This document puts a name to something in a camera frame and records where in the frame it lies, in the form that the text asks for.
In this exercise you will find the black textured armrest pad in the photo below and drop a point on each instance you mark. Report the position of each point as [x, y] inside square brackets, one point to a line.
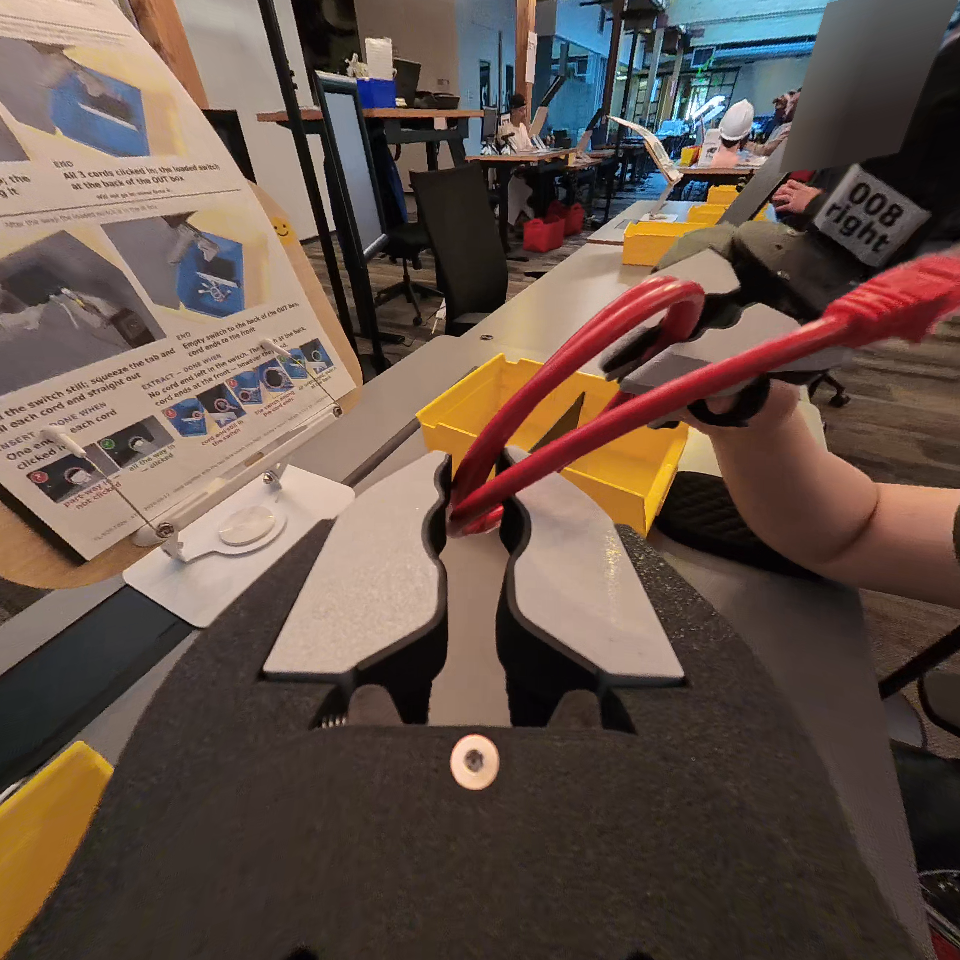
[712, 525]

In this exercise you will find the black metal pole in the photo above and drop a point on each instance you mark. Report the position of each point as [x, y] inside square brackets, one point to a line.
[301, 150]

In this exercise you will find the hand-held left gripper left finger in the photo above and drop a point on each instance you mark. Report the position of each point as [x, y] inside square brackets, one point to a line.
[360, 592]

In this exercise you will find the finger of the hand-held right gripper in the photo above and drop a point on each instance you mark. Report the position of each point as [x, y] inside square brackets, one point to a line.
[757, 334]
[712, 270]

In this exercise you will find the red storage bin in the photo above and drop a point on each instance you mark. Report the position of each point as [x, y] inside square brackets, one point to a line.
[544, 236]
[574, 217]

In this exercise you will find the printed instruction sheet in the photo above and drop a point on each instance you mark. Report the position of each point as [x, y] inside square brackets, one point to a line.
[150, 300]

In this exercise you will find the white sheet on stand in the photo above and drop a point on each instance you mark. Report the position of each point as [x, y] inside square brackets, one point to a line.
[645, 146]

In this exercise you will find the grey standing panel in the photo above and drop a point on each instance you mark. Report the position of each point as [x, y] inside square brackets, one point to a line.
[352, 165]

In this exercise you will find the black bin divider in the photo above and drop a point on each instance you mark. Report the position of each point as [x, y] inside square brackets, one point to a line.
[566, 424]

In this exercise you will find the person's right hand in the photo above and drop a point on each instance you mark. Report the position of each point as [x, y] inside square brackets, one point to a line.
[787, 427]

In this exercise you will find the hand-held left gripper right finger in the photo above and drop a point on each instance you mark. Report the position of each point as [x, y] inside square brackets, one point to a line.
[592, 600]

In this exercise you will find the black framed panel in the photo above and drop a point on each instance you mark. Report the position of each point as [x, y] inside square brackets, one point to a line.
[229, 142]

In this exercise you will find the wooden standing desk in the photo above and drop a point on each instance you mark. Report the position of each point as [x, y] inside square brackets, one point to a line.
[420, 114]

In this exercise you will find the blue plastic crate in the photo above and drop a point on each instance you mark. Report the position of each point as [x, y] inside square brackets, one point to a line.
[375, 94]

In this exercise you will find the wooden post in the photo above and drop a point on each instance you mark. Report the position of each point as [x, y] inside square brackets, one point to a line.
[172, 45]

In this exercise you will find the black office chair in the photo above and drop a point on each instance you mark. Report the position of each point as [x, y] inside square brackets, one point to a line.
[465, 240]
[405, 247]

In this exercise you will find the black flat panel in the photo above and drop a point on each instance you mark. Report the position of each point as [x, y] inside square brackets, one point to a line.
[75, 675]

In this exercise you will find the yellow smiley sticker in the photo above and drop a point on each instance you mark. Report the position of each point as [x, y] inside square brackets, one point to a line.
[283, 228]

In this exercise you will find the yellow plastic bin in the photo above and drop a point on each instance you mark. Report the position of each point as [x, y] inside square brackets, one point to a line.
[37, 825]
[615, 480]
[709, 214]
[652, 244]
[724, 195]

